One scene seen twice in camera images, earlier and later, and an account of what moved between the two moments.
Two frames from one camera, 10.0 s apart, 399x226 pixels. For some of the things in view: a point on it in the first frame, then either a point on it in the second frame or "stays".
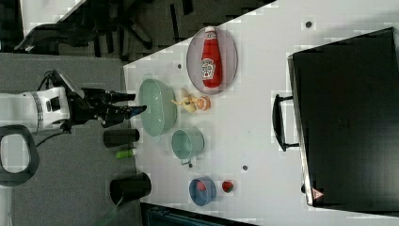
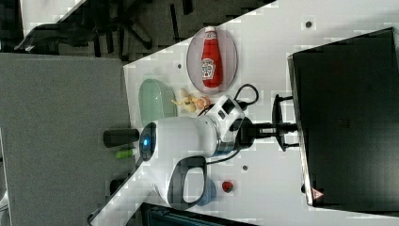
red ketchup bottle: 212,71 stays
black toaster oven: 345,97 stays
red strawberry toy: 227,186 stays
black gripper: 93,103 → 248,132
